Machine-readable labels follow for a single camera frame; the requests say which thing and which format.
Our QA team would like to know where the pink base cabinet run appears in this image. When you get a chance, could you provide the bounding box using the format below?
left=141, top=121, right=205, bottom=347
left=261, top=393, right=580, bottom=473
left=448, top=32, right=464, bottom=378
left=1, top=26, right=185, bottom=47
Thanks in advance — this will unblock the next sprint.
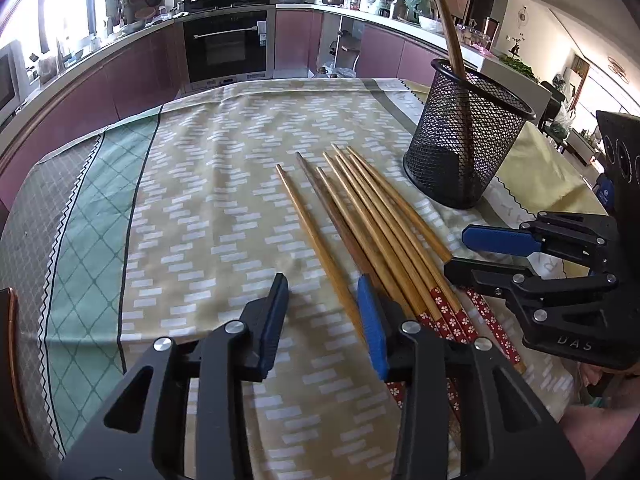
left=0, top=22, right=187, bottom=206
left=274, top=7, right=451, bottom=81

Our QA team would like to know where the black mesh utensil holder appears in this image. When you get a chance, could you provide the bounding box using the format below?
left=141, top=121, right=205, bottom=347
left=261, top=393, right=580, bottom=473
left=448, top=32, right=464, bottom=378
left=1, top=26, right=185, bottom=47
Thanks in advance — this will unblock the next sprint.
left=402, top=58, right=537, bottom=209

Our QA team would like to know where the green potted plant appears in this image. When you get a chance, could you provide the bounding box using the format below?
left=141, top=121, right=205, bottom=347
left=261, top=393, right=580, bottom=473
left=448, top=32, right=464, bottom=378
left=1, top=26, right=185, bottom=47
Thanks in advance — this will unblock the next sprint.
left=500, top=54, right=540, bottom=84

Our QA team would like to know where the dark brown single chopstick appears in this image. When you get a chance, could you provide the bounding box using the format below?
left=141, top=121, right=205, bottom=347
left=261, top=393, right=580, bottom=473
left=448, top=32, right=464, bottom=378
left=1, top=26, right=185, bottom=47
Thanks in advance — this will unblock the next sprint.
left=434, top=0, right=472, bottom=111
left=425, top=0, right=463, bottom=78

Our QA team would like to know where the kitchen window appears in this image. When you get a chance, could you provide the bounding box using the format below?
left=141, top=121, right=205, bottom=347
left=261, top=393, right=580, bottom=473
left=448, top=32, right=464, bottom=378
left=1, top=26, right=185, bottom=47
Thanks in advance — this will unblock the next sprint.
left=27, top=0, right=98, bottom=56

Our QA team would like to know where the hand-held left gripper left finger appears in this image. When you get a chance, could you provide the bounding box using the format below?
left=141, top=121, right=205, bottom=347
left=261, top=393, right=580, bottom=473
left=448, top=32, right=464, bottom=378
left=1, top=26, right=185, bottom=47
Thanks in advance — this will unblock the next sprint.
left=57, top=272, right=291, bottom=480

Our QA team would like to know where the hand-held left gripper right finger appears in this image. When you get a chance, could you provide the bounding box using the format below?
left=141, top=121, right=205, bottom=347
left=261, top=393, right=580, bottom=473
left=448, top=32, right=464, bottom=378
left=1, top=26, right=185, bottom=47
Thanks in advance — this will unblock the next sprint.
left=356, top=274, right=586, bottom=480

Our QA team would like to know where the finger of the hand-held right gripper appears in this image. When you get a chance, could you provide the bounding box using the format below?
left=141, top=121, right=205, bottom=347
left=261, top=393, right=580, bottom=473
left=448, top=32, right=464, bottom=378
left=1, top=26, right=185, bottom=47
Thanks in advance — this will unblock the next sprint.
left=461, top=211, right=621, bottom=277
left=443, top=256, right=621, bottom=334

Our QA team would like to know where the wooden chair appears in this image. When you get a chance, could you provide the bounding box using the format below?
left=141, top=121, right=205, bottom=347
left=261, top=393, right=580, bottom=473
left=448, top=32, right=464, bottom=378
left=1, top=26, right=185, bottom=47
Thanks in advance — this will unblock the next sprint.
left=0, top=287, right=36, bottom=461

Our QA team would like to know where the clear plastic container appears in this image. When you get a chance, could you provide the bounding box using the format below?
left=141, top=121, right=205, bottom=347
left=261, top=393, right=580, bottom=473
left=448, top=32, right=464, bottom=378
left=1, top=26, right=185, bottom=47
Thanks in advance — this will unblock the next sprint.
left=457, top=25, right=493, bottom=52

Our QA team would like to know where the set of wooden chopsticks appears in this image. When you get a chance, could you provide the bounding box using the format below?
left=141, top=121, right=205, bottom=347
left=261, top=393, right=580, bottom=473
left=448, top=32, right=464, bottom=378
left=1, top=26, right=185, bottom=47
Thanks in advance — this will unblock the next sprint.
left=275, top=144, right=527, bottom=426

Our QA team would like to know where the person's right forearm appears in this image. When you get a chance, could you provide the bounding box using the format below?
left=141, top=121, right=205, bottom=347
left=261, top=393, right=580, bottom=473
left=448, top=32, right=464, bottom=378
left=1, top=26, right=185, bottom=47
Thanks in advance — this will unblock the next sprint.
left=560, top=360, right=640, bottom=480

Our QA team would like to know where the patterned green yellow tablecloth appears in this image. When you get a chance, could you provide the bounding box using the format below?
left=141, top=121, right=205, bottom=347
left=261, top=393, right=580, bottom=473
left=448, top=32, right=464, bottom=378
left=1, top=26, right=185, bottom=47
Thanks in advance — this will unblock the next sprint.
left=0, top=77, right=608, bottom=480

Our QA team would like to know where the white toaster oven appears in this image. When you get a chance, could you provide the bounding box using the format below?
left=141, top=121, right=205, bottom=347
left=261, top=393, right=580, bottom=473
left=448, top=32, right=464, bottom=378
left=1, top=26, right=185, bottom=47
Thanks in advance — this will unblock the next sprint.
left=0, top=45, right=32, bottom=118

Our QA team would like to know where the green plastic bag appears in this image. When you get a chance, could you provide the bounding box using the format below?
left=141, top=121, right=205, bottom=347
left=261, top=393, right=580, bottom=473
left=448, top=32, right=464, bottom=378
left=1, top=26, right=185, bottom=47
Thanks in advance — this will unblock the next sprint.
left=394, top=0, right=437, bottom=25

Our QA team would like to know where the black built-in oven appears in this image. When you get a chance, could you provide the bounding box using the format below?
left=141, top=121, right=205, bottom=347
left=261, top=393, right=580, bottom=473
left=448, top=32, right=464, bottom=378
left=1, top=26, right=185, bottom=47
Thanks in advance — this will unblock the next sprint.
left=182, top=10, right=269, bottom=85

